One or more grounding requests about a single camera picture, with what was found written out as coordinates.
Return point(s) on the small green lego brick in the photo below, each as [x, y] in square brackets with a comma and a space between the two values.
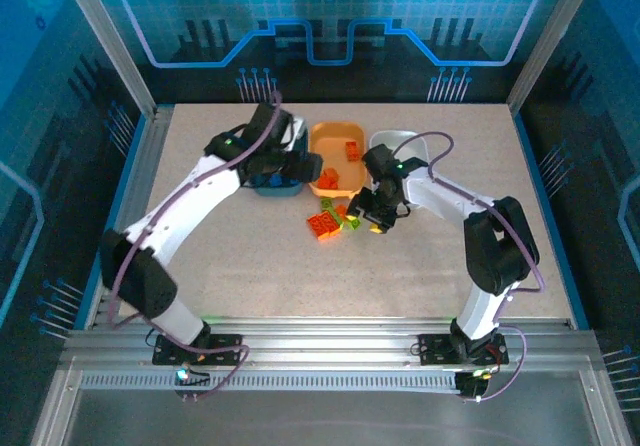
[326, 204]
[354, 222]

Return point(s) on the long green lego brick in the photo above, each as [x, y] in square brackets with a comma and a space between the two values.
[338, 221]

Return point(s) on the rounded blue lego brick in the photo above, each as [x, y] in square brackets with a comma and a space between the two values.
[276, 182]

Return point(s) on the small orange lego brick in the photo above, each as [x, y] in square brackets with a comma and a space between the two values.
[335, 183]

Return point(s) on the large orange lego plate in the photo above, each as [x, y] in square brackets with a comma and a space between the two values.
[321, 224]

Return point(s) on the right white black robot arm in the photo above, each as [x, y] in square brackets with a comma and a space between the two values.
[440, 191]

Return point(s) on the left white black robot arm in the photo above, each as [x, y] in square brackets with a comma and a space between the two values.
[190, 201]

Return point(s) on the dark teal plastic container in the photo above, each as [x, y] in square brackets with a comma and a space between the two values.
[277, 192]

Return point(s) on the orange plastic container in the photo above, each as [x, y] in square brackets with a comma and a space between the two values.
[335, 138]

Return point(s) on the white plastic container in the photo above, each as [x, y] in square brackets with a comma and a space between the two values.
[387, 141]

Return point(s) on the blue circuit print back panel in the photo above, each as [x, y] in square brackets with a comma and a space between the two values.
[200, 6]

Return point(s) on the right black controller box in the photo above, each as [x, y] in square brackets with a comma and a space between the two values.
[467, 383]

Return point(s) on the blue printed side panel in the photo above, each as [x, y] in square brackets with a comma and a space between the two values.
[40, 166]
[600, 166]

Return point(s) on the left black controller board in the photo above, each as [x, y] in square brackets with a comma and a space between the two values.
[192, 378]

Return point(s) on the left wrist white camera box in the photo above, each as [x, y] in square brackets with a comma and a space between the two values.
[298, 131]

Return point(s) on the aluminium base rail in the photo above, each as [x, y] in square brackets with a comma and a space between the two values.
[325, 336]

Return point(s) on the aluminium side rail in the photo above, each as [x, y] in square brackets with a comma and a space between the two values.
[142, 176]

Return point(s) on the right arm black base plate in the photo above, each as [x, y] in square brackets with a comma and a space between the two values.
[435, 350]

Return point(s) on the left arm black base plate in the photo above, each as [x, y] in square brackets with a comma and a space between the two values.
[222, 351]

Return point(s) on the grey metal front frame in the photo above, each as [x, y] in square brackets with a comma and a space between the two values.
[320, 416]

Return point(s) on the left aluminium frame post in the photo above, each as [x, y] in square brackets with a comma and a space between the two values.
[110, 41]

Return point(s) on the aluminium frame post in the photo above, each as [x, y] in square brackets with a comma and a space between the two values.
[550, 41]
[110, 41]

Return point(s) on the right aluminium frame post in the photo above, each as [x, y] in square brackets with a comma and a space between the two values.
[550, 41]

